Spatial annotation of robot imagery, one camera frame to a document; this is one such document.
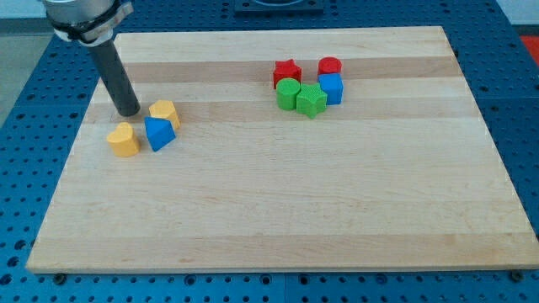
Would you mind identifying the blue triangle block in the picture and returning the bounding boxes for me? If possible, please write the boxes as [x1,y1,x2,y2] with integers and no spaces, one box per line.
[144,116,176,152]

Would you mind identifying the red cylinder block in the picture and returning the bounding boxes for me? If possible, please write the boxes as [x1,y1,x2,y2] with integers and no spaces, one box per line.
[318,56,342,75]

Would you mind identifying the green cylinder block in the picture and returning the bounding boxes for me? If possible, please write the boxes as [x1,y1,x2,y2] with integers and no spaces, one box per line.
[275,77,301,110]

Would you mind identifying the blue cube block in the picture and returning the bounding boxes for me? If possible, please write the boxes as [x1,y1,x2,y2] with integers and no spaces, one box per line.
[318,73,344,105]

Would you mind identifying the yellow heart block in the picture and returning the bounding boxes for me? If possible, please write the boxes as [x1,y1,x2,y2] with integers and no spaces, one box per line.
[106,122,141,157]

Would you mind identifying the dark mounting plate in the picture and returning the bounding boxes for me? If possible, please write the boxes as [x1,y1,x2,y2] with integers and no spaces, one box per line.
[233,0,324,15]

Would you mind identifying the red star block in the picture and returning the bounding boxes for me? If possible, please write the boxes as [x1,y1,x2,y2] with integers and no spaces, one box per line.
[273,59,302,88]

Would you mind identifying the green star block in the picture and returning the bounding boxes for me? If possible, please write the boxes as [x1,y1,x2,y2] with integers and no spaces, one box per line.
[296,83,328,119]

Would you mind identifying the light wooden board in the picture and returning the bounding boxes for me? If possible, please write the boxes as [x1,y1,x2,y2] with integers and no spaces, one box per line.
[26,26,538,274]

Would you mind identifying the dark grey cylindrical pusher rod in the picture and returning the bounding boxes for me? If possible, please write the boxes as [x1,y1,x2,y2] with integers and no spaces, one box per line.
[88,40,141,117]

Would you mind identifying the yellow hexagon block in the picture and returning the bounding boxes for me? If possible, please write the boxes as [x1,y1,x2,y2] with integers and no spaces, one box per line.
[149,99,181,130]

